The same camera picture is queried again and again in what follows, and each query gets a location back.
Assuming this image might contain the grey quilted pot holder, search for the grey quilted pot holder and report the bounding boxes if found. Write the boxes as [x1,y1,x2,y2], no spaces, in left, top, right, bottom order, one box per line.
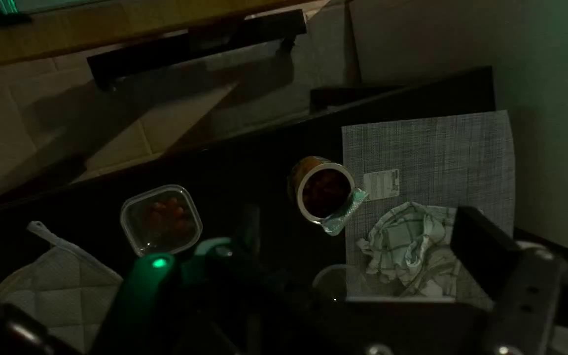
[0,219,126,353]

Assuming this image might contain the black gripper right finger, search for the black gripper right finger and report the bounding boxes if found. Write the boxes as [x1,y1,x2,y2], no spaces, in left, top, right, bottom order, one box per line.
[451,205,564,355]

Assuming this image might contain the black table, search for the black table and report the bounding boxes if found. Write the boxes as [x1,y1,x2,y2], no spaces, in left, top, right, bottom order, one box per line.
[0,65,568,355]

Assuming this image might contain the brown cup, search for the brown cup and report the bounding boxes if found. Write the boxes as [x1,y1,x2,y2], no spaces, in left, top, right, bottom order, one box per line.
[286,154,359,229]

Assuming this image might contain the dark coffee grounds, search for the dark coffee grounds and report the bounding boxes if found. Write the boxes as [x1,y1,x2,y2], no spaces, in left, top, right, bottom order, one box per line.
[302,168,353,219]

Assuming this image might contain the wooden board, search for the wooden board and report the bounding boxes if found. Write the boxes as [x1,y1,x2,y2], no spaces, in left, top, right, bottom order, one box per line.
[0,0,331,71]

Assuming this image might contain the white paper label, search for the white paper label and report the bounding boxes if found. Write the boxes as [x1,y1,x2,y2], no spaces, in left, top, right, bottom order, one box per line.
[359,166,404,201]

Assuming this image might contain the green foil wrapper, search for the green foil wrapper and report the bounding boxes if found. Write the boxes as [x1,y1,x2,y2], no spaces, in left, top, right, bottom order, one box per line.
[317,185,371,239]

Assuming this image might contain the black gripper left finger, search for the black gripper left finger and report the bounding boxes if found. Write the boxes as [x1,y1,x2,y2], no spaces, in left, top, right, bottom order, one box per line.
[193,243,365,355]

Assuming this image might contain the clear plastic food container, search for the clear plastic food container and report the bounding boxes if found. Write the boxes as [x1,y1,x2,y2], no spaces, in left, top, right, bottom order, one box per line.
[118,181,205,258]

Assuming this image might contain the black metal bar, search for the black metal bar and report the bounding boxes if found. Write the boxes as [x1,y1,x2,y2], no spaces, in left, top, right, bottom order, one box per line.
[85,8,309,93]

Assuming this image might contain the small clear round lid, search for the small clear round lid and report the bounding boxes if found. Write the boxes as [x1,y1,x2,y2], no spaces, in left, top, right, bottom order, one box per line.
[311,262,351,306]

